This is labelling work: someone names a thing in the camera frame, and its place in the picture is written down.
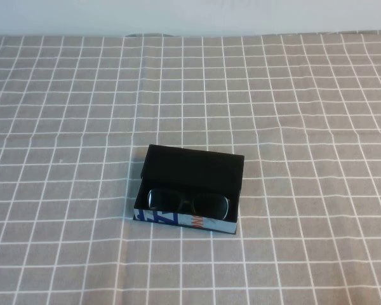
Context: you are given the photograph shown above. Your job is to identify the black-framed glasses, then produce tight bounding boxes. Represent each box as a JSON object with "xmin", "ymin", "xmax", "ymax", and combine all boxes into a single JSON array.
[{"xmin": 147, "ymin": 187, "xmax": 232, "ymax": 220}]

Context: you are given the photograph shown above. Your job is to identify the grey white-checked tablecloth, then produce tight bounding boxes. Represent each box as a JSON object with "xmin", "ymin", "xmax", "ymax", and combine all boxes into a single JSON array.
[{"xmin": 0, "ymin": 30, "xmax": 381, "ymax": 305}]

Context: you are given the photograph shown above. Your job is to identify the black printed glasses case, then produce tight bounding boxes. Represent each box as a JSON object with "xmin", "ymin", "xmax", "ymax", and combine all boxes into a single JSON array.
[{"xmin": 132, "ymin": 144, "xmax": 245, "ymax": 234}]

